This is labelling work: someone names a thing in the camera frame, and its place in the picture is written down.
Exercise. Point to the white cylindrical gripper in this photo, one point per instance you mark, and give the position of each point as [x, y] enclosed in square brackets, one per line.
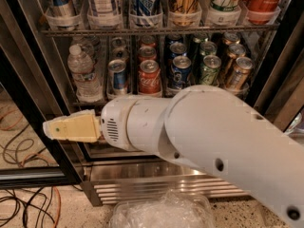
[114, 122]

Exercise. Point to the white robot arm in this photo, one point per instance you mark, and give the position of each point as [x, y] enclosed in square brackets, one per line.
[207, 129]

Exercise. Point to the clear water bottle middle shelf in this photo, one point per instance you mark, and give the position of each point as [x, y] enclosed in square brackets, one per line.
[84, 75]

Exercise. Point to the blue redbull can middle shelf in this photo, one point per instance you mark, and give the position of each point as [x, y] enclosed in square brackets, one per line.
[117, 76]

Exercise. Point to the black fridge door left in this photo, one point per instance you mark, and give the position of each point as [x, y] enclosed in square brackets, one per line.
[34, 75]

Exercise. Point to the stainless fridge base grille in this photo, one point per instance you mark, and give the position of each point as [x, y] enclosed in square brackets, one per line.
[110, 182]

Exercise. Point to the red coca-cola can front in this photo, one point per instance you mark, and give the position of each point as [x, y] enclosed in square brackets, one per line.
[149, 77]

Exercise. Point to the red coca-cola can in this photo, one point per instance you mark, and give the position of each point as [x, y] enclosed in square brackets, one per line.
[147, 53]
[261, 11]
[149, 77]

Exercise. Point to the blue pepsi can front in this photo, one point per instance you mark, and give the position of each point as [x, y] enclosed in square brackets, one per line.
[179, 72]

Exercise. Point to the blue pepsi can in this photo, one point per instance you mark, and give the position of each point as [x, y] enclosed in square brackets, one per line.
[177, 49]
[179, 72]

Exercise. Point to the white striped tall can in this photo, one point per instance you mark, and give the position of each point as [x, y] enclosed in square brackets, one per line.
[105, 14]

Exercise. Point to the blue white tall can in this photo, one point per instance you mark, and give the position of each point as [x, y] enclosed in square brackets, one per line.
[145, 12]

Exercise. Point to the green soda can front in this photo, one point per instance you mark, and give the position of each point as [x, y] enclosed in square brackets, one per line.
[209, 67]

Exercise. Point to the green soda can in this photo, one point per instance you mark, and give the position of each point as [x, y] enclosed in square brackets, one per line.
[208, 48]
[209, 67]

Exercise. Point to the gold soda can front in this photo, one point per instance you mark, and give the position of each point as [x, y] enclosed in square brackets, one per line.
[239, 72]

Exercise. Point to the gold soda can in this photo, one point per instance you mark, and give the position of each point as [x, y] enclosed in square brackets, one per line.
[232, 52]
[239, 72]

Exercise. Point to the fridge door right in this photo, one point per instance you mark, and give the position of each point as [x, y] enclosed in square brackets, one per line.
[278, 88]

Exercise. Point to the red coca-cola top can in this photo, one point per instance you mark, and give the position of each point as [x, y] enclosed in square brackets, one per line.
[261, 11]

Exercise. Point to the clear plastic bag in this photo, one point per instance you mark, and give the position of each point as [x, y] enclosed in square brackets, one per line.
[171, 210]

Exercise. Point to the top wire shelf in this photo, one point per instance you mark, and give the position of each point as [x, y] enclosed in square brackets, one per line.
[155, 31]

